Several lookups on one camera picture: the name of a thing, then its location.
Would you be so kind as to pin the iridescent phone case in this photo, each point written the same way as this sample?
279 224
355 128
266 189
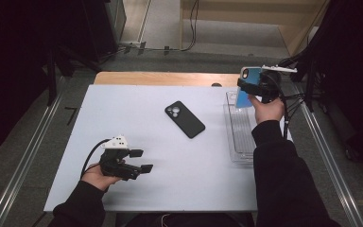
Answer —
252 75

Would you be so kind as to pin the dark cabinet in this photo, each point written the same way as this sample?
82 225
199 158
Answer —
104 28

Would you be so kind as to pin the aluminium floor rail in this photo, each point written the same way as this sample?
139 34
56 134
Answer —
25 160
331 164

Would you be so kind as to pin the white board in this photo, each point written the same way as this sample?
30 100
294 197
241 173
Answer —
123 119

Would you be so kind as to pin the person's right hand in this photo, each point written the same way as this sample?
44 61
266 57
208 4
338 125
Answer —
269 112

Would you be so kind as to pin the clear plastic slotted tray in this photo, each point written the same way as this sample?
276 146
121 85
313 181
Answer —
239 135

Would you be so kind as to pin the person's left hand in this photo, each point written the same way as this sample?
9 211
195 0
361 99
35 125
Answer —
96 179

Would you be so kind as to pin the black phone case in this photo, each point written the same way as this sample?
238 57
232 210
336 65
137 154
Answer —
187 121

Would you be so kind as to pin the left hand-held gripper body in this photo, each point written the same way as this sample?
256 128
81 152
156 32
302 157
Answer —
116 165

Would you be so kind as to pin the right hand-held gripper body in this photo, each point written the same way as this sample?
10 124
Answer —
271 85

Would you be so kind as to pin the light wooden shelf unit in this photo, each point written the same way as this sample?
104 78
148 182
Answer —
249 12

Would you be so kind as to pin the black metal stand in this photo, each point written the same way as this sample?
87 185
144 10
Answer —
310 82
51 78

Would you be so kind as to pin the dark curtain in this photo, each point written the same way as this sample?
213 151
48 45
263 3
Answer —
353 78
12 63

